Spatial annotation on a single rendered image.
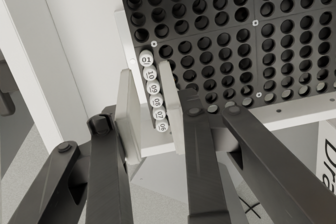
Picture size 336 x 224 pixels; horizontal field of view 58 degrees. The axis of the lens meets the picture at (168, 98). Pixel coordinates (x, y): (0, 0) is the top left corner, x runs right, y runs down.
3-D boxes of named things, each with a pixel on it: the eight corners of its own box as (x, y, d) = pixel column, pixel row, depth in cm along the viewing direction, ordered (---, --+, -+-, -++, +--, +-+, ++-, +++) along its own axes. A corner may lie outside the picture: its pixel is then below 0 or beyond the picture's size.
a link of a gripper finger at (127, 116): (141, 164, 16) (128, 166, 16) (140, 104, 23) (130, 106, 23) (128, 117, 15) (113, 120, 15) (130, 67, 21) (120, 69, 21)
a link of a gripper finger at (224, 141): (187, 137, 14) (251, 123, 14) (175, 90, 18) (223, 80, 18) (192, 162, 15) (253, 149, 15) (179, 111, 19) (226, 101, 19)
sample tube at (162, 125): (154, 111, 34) (157, 133, 30) (152, 101, 34) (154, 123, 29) (165, 108, 34) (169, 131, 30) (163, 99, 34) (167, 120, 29)
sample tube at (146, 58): (151, 50, 31) (153, 67, 27) (139, 51, 31) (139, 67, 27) (151, 38, 30) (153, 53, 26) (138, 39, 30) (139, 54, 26)
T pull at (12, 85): (6, 112, 29) (0, 119, 28) (-32, 37, 26) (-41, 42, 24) (42, 104, 29) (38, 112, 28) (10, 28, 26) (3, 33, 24)
